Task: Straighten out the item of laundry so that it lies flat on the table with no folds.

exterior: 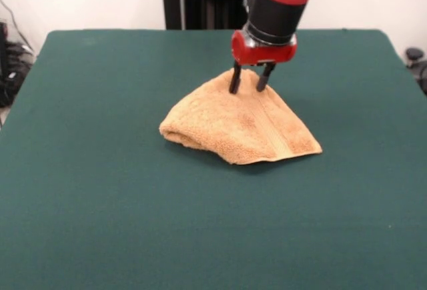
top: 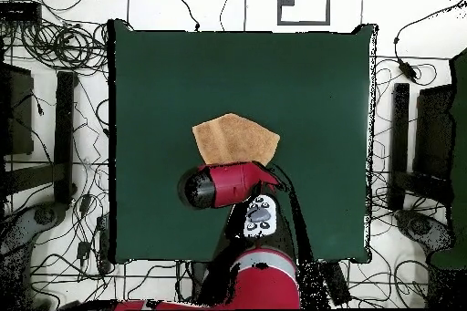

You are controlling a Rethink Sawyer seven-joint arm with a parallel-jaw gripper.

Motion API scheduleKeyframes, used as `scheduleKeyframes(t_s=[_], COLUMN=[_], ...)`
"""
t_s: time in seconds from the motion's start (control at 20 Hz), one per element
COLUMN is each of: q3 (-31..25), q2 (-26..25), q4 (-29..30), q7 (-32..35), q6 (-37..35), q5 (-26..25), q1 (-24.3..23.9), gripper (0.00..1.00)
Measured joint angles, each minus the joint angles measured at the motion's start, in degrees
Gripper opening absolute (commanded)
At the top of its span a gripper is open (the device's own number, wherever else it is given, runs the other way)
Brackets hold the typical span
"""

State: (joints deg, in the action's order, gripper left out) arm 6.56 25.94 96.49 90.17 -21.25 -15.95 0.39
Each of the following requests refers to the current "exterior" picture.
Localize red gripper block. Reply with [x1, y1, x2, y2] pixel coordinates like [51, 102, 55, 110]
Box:
[228, 29, 298, 95]

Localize tan terry towel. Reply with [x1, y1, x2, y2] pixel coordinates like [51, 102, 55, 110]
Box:
[159, 69, 324, 166]

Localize dark wheeled stand base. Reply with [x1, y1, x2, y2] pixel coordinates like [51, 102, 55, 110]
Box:
[405, 47, 427, 96]

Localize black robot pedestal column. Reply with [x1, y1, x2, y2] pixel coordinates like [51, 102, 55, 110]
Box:
[155, 0, 254, 31]

